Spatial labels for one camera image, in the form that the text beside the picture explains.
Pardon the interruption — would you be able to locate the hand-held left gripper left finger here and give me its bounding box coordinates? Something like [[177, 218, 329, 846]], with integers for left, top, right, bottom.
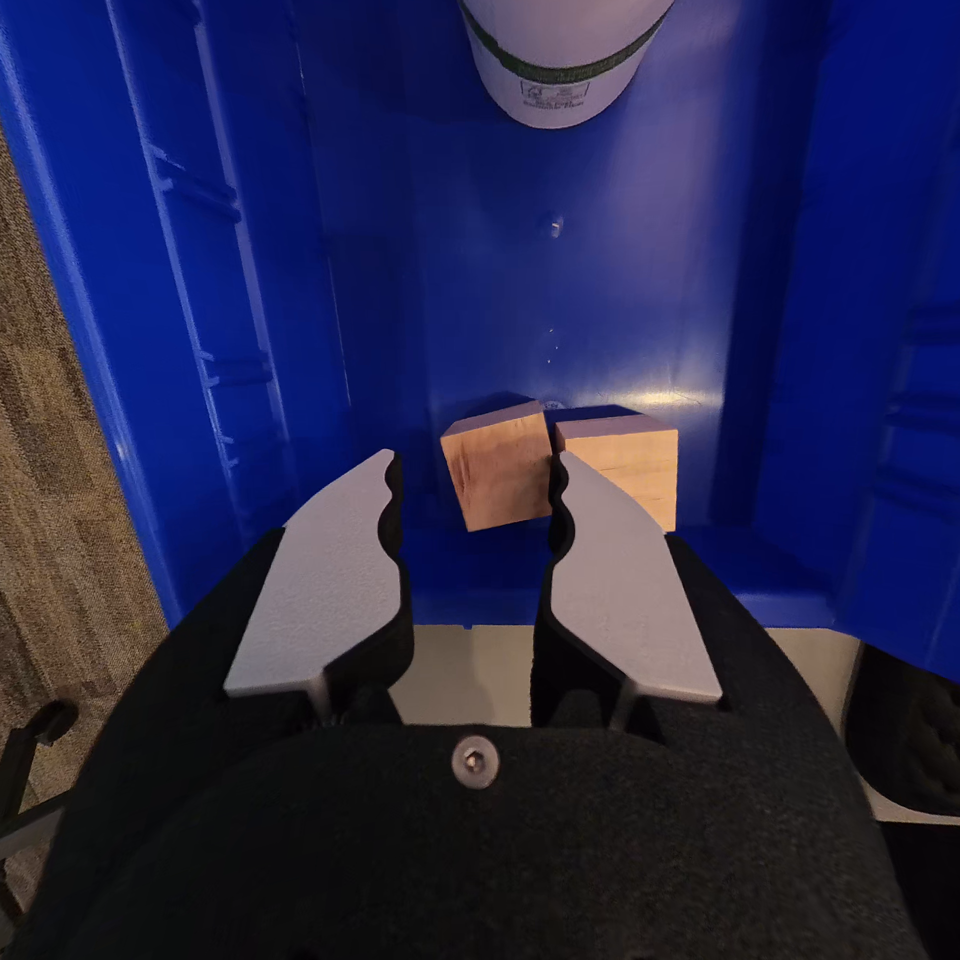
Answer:
[[223, 448, 416, 727]]

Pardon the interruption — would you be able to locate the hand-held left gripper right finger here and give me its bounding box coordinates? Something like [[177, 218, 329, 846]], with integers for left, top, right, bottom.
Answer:
[[531, 452, 724, 735]]

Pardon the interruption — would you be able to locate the wooden cube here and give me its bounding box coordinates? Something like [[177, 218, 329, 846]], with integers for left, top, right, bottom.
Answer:
[[441, 401, 554, 532], [553, 416, 678, 534]]

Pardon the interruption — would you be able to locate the blue plastic bin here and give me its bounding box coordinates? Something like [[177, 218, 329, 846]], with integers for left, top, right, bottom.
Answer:
[[0, 0, 960, 684]]

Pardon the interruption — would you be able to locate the white paper cup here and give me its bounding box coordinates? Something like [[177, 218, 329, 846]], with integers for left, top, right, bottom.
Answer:
[[457, 0, 676, 130]]

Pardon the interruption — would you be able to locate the black padded armrest mat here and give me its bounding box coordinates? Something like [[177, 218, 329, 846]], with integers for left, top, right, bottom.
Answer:
[[847, 645, 960, 819]]

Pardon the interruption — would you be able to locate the black chair frame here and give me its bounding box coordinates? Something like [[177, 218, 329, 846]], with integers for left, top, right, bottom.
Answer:
[[0, 701, 80, 924]]

